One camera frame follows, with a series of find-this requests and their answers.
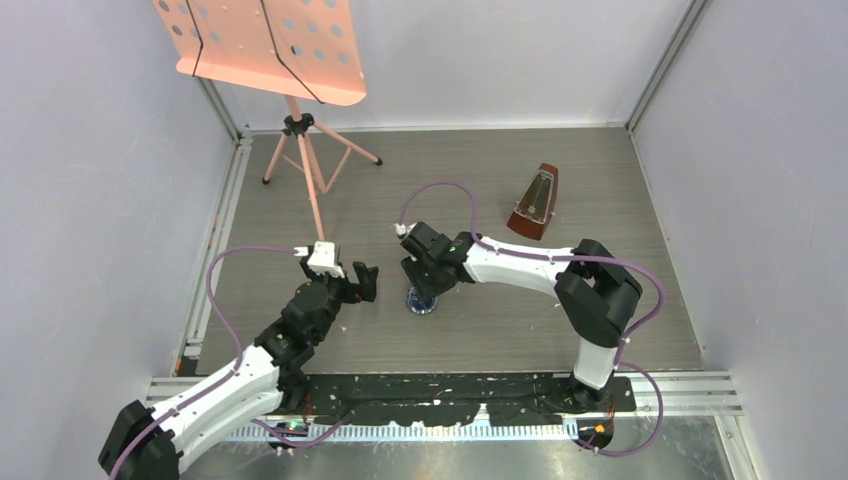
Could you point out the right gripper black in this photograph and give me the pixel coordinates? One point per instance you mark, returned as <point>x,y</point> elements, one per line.
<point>412,268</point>

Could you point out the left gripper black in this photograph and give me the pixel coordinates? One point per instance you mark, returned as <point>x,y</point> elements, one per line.
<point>364,289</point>

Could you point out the blue round pill box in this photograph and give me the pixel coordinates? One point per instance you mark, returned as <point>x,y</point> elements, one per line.
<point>419,305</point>

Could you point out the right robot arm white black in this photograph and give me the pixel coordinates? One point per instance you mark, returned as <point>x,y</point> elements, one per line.
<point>599,298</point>

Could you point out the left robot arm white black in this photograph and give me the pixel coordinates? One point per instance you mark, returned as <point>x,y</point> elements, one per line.
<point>162,441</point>

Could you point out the brown wooden metronome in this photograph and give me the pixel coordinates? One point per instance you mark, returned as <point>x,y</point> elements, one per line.
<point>534,211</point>

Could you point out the pink music stand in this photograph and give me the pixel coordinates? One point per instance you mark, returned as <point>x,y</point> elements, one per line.
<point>297,49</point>

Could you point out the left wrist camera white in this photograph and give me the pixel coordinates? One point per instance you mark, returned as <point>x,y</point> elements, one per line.
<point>321,258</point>

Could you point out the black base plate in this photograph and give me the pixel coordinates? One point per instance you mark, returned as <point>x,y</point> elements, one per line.
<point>450,399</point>

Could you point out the aluminium rail frame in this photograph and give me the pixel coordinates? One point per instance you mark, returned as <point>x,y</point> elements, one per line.
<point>200,310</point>

